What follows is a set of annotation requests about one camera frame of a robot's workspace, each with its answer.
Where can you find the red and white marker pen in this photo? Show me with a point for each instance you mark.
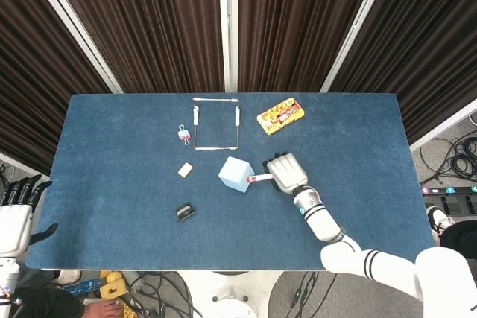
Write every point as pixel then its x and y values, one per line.
pixel 260 178

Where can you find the white frame post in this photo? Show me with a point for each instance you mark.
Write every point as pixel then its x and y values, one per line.
pixel 71 24
pixel 228 24
pixel 357 24
pixel 443 128

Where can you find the beige eraser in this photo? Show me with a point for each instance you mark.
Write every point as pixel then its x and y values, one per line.
pixel 185 170

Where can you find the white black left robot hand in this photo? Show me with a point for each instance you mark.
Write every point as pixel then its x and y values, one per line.
pixel 13 225

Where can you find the white shoe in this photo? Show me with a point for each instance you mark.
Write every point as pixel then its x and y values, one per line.
pixel 68 277

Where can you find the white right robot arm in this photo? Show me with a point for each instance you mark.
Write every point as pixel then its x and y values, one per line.
pixel 335 228

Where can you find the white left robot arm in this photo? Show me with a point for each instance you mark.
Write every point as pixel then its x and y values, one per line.
pixel 7 284

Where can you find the yellow cardboard block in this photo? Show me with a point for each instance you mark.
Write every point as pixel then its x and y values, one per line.
pixel 113 290

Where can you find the blue table mat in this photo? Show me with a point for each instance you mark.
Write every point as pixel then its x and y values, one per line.
pixel 130 191

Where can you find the pastel binder clip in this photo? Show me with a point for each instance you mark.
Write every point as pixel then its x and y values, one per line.
pixel 184 135

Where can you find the black foot pedal board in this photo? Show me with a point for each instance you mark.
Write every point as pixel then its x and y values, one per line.
pixel 451 199

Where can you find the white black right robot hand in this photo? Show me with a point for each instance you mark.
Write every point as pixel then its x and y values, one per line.
pixel 287 174

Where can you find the light blue cube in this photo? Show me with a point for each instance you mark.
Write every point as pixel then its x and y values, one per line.
pixel 234 174

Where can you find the yellow snack box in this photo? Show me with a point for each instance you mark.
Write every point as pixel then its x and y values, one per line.
pixel 280 115

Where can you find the white sneaker with black trousers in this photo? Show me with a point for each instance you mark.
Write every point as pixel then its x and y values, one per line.
pixel 458 236

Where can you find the small black clip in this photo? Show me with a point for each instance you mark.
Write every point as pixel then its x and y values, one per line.
pixel 185 212

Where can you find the dark brown curtain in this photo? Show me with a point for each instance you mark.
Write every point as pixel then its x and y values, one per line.
pixel 33 72
pixel 421 46
pixel 149 24
pixel 294 24

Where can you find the blue cardboard box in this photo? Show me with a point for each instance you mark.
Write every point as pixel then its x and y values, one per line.
pixel 80 287

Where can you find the person in dark clothing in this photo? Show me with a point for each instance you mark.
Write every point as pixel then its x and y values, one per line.
pixel 48 303

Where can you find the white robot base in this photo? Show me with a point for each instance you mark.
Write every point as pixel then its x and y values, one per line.
pixel 231 292

